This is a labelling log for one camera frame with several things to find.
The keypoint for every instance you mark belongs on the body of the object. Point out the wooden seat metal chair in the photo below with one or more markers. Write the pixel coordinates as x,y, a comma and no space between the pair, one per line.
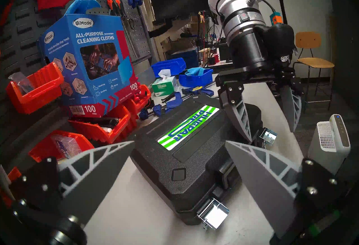
314,62

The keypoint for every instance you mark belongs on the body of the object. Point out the green white wipes box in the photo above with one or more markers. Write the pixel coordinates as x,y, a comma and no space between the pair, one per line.
164,86

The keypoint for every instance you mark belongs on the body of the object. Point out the black plastic tool box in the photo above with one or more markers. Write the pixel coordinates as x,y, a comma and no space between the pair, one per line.
190,157

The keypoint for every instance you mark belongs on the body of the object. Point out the clear plastic bag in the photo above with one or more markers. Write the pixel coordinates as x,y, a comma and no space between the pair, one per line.
21,81

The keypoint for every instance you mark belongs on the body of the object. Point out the blue plastic bin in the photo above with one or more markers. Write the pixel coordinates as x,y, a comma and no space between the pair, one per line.
168,66
196,79

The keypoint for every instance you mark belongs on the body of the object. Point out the blue microfiber cloth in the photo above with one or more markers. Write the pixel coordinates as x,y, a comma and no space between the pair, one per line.
82,3
196,71

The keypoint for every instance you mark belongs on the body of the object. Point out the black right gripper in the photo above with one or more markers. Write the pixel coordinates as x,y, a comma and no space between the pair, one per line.
248,51

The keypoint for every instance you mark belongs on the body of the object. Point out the white air purifier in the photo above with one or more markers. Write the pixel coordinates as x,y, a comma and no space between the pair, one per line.
328,146

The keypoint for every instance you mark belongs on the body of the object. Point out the dark blue storage crate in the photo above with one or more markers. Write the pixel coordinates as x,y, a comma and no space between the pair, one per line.
188,58

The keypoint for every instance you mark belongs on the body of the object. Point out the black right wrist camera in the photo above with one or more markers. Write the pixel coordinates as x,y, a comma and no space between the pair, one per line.
277,41

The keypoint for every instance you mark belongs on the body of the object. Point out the clear plastic screw box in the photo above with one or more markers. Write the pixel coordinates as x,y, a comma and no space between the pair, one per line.
66,145

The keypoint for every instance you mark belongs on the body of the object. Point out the blue black bar clamp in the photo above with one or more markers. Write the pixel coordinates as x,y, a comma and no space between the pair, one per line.
168,104

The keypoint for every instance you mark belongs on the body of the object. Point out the blue cleaning cloths carton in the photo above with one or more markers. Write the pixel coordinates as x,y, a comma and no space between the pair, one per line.
92,62

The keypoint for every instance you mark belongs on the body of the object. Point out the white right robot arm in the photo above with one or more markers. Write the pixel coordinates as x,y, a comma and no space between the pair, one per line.
238,0

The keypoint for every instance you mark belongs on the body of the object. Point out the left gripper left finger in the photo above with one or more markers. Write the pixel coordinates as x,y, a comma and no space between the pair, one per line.
92,174

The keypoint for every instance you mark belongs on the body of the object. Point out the brown cardboard box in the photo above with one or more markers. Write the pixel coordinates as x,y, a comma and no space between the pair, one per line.
204,55

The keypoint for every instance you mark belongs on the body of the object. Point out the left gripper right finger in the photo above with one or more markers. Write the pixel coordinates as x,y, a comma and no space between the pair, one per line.
263,180

